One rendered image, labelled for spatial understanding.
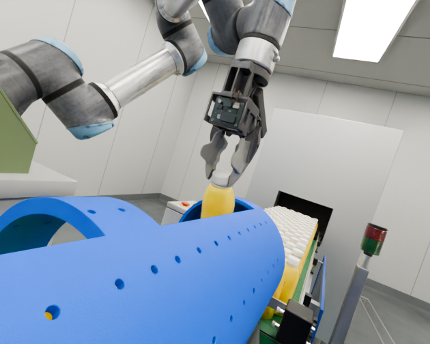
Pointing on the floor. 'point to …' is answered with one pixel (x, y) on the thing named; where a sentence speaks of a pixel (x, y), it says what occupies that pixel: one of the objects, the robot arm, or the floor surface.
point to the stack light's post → (349, 305)
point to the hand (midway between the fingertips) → (221, 176)
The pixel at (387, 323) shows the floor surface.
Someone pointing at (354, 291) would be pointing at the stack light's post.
